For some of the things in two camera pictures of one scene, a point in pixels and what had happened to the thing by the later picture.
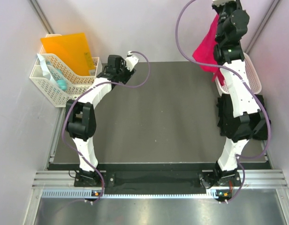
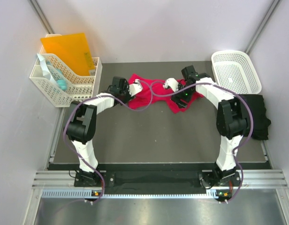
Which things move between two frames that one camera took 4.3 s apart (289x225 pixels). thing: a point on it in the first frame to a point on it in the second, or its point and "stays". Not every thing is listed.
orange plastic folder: x=73 y=49 stays
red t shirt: x=205 y=54 to x=154 y=92
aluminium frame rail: x=250 y=180 stays
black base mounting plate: x=162 y=179 stays
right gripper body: x=223 y=12 to x=186 y=97
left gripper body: x=124 y=74 to x=125 y=96
